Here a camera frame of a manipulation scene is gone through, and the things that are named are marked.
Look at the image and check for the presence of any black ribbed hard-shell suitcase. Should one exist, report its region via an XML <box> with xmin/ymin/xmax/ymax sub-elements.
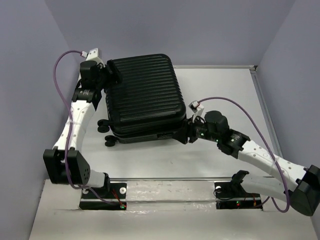
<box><xmin>97</xmin><ymin>53</ymin><xmax>187</xmax><ymax>147</ymax></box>

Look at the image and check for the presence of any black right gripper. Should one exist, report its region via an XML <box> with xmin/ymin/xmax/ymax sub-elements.
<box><xmin>172</xmin><ymin>113</ymin><xmax>220</xmax><ymax>143</ymax></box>

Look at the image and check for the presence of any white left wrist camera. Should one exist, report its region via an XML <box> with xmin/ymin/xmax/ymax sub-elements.
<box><xmin>85</xmin><ymin>48</ymin><xmax>104</xmax><ymax>64</ymax></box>

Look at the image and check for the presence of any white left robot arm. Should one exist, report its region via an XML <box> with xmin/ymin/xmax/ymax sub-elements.
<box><xmin>43</xmin><ymin>60</ymin><xmax>122</xmax><ymax>198</ymax></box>

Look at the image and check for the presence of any purple cable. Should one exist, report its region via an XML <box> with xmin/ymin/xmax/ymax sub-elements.
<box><xmin>54</xmin><ymin>50</ymin><xmax>125</xmax><ymax>207</ymax></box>
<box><xmin>199</xmin><ymin>96</ymin><xmax>292</xmax><ymax>214</ymax></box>

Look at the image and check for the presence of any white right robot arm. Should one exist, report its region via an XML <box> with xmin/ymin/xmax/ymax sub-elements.
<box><xmin>173</xmin><ymin>110</ymin><xmax>320</xmax><ymax>217</ymax></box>

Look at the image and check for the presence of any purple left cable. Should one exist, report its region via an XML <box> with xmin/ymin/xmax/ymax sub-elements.
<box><xmin>54</xmin><ymin>50</ymin><xmax>125</xmax><ymax>207</ymax></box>

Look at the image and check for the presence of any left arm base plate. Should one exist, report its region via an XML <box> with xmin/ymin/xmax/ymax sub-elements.
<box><xmin>79</xmin><ymin>181</ymin><xmax>128</xmax><ymax>211</ymax></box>

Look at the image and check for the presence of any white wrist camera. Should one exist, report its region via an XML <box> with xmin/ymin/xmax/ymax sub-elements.
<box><xmin>85</xmin><ymin>48</ymin><xmax>104</xmax><ymax>64</ymax></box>
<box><xmin>188</xmin><ymin>100</ymin><xmax>204</xmax><ymax>116</ymax></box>

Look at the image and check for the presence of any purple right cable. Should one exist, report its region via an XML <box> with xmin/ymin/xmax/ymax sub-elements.
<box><xmin>199</xmin><ymin>96</ymin><xmax>292</xmax><ymax>214</ymax></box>

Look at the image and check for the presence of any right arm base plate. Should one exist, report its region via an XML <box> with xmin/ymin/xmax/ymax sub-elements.
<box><xmin>213</xmin><ymin>182</ymin><xmax>263</xmax><ymax>210</ymax></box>

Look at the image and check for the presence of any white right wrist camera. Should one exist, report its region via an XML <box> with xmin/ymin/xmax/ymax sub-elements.
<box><xmin>188</xmin><ymin>100</ymin><xmax>204</xmax><ymax>116</ymax></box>

